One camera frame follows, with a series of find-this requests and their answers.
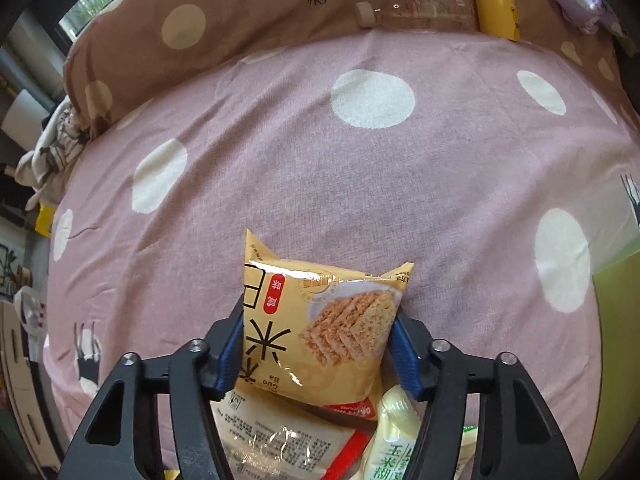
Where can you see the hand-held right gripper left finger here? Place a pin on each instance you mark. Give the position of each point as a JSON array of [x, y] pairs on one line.
[[227, 355]]

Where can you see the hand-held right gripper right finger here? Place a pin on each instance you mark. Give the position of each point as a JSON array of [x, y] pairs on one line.
[[405, 360]]

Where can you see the yellow rice cracker packet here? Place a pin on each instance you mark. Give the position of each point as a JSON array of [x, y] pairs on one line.
[[310, 320]]

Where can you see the green cardboard box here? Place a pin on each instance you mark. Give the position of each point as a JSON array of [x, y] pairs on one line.
[[620, 360]]

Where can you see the green and white corn packet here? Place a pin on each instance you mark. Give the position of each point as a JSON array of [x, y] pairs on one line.
[[395, 440]]

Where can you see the white packet with red edges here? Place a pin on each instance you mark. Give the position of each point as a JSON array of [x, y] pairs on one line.
[[280, 440]]

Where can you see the white and red paper bag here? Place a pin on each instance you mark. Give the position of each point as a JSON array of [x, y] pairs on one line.
[[32, 310]]

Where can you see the slotted cardboard panel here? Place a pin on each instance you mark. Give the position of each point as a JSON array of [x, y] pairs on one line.
[[25, 400]]

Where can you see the pink polka dot bedsheet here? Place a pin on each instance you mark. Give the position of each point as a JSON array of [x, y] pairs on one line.
[[300, 160]]

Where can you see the yellow shopping bag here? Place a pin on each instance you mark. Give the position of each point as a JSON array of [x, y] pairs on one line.
[[45, 217]]

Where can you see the crumpled white printed clothes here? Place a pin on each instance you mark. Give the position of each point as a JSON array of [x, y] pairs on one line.
[[55, 150]]

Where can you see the white paper roll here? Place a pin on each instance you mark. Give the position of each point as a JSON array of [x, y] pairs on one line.
[[20, 120]]

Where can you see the brown polka dot pillow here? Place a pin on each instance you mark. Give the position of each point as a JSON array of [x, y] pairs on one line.
[[225, 20]]

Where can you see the clear plastic bottle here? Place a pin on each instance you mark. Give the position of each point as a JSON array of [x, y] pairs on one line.
[[425, 10]]

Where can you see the yellow drink bottle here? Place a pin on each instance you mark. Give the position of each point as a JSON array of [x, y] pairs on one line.
[[495, 10]]

